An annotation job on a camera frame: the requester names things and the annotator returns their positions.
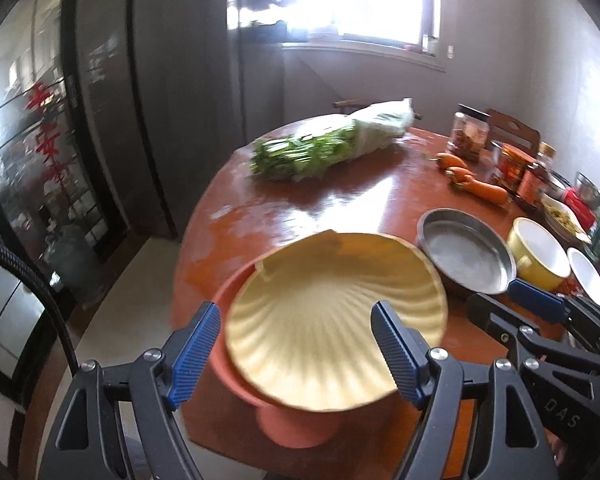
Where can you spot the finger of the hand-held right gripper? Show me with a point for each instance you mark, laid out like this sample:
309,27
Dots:
495,317
535,300

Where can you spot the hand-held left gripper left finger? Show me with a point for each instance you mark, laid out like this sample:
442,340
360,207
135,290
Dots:
195,350

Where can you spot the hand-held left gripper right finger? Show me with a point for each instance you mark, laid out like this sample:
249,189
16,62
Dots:
395,355

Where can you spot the white paper noodle bowl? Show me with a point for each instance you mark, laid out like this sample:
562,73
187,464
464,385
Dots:
587,275

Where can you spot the round steel plate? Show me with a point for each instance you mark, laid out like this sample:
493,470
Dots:
460,250

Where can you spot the yellow shell-shaped plate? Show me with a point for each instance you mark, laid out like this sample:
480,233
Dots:
320,320

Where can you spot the pink footed bowl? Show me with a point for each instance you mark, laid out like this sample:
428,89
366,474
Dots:
290,425

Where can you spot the person's right hand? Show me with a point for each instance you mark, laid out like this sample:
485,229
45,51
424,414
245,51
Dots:
558,452

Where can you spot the white plate with cooked food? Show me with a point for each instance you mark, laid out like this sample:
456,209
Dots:
562,217

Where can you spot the red packet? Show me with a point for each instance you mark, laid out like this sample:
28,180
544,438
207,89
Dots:
580,207

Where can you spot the dark sauce jar red label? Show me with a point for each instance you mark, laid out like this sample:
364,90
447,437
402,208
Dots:
530,187

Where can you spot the steel bowl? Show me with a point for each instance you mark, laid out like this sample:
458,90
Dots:
557,185

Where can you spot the orange carrot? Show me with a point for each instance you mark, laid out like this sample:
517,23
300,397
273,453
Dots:
461,175
452,161
485,191

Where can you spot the bottle with gold lid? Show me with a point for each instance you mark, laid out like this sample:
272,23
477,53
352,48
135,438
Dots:
546,155

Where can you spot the wooden chair with cutout back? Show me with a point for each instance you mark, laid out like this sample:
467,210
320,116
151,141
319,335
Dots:
517,132

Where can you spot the pickle jar with black lid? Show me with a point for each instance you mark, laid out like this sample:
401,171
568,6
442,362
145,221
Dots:
469,135

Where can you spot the celery bundle in plastic bag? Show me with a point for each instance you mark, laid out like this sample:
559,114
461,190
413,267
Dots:
305,152

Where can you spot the glass door with red decals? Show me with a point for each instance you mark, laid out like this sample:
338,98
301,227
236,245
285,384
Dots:
30,160

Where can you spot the dark grey refrigerator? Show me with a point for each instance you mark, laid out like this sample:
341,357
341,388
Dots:
180,85

